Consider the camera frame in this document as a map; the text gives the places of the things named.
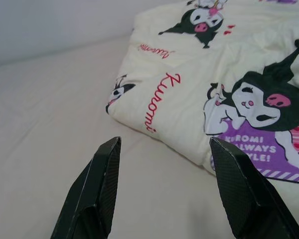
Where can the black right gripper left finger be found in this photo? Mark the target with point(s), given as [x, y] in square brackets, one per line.
[89, 199]

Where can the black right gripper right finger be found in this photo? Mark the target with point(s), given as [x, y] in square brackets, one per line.
[246, 199]

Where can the cream Kuromi print blanket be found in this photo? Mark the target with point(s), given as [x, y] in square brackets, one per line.
[189, 74]

